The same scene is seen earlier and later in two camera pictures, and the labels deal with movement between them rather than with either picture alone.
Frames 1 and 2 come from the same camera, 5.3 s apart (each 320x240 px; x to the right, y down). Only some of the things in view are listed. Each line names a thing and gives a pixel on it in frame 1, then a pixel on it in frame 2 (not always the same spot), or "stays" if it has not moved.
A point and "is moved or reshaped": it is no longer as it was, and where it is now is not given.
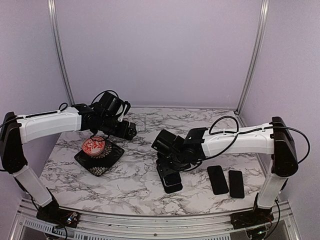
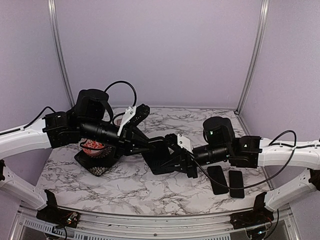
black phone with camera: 172,188 is moved or reshaped
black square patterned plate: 99,164 stays
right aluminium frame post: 265,5 stays
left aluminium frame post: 52,12 stays
